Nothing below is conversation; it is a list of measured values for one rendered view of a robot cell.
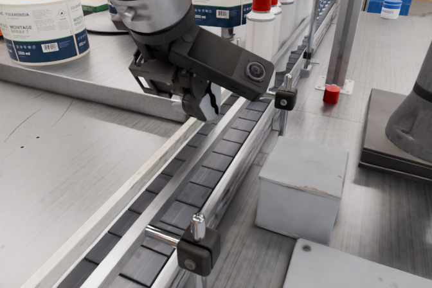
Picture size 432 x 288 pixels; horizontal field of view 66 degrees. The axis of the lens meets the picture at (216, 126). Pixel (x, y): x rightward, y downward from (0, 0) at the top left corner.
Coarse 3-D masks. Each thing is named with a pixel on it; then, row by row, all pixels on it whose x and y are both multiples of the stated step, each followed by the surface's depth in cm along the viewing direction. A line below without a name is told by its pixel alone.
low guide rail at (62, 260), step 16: (224, 96) 63; (192, 128) 53; (176, 144) 48; (160, 160) 45; (144, 176) 42; (128, 192) 39; (112, 208) 37; (96, 224) 35; (80, 240) 33; (64, 256) 32; (48, 272) 30; (64, 272) 32
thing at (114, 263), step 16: (288, 48) 70; (240, 96) 50; (240, 112) 48; (224, 128) 42; (208, 144) 39; (192, 160) 36; (176, 176) 34; (192, 176) 36; (160, 192) 32; (176, 192) 33; (160, 208) 30; (144, 224) 29; (128, 240) 27; (144, 240) 29; (112, 256) 26; (128, 256) 27; (96, 272) 25; (112, 272) 25
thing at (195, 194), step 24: (288, 72) 79; (216, 120) 60; (240, 120) 60; (192, 144) 53; (240, 144) 53; (168, 168) 48; (216, 168) 48; (144, 192) 44; (192, 192) 44; (168, 216) 40; (96, 264) 35; (144, 264) 35
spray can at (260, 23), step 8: (256, 0) 57; (264, 0) 57; (256, 8) 58; (264, 8) 57; (248, 16) 59; (256, 16) 58; (264, 16) 58; (272, 16) 58; (248, 24) 59; (256, 24) 58; (264, 24) 58; (272, 24) 59; (248, 32) 60; (256, 32) 59; (264, 32) 59; (272, 32) 60; (248, 40) 61; (256, 40) 60; (264, 40) 60; (272, 40) 61; (248, 48) 61; (256, 48) 60; (264, 48) 60; (272, 48) 62; (264, 56) 61
